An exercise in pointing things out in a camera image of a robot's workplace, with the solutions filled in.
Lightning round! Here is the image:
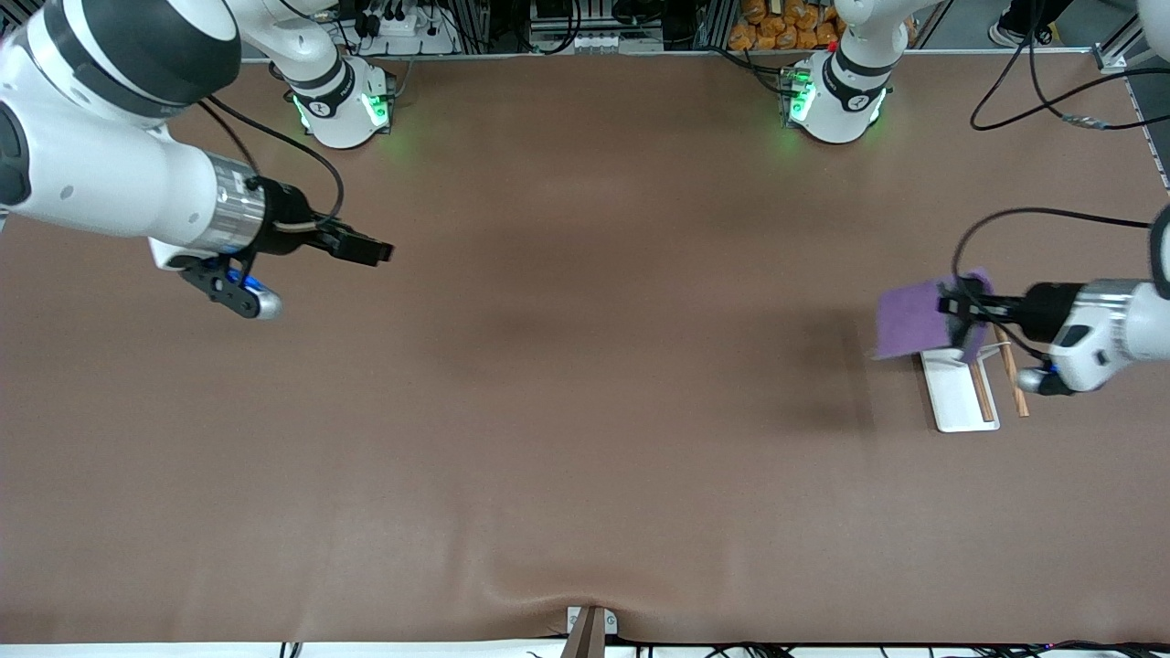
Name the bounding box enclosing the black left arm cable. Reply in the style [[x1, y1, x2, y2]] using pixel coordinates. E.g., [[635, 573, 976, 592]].
[[953, 0, 1170, 366]]

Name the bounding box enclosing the metal bracket with brown post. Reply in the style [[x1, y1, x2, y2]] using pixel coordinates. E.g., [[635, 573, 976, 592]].
[[565, 605, 619, 658]]

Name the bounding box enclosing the brown table cover mat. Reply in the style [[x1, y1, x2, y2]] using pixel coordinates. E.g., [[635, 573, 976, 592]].
[[0, 50, 1170, 645]]

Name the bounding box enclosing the aluminium frame post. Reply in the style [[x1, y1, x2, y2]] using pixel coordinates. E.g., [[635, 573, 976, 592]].
[[1092, 14, 1148, 74]]

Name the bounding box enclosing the white rack with wooden rods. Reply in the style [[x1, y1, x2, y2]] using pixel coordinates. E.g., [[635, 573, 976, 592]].
[[919, 324, 1030, 433]]

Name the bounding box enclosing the pile of orange items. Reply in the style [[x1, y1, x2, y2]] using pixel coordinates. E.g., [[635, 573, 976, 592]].
[[729, 0, 846, 51]]

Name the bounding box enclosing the person's leg with sneaker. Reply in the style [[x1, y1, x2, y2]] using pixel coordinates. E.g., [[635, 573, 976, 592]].
[[990, 0, 1072, 48]]

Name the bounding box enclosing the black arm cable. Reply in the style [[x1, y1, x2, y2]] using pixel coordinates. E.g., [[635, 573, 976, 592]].
[[197, 91, 346, 229], [953, 0, 1170, 366]]

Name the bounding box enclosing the white power strip with plugs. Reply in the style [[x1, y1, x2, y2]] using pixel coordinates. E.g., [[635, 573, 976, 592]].
[[352, 0, 458, 56]]

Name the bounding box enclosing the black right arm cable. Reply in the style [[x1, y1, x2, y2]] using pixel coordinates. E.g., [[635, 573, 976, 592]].
[[197, 91, 346, 229]]

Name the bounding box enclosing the white multi-socket strip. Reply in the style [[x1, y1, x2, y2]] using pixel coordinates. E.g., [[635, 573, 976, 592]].
[[558, 32, 664, 54]]

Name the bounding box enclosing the purple and grey towel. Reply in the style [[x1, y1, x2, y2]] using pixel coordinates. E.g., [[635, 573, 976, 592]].
[[873, 268, 997, 366]]

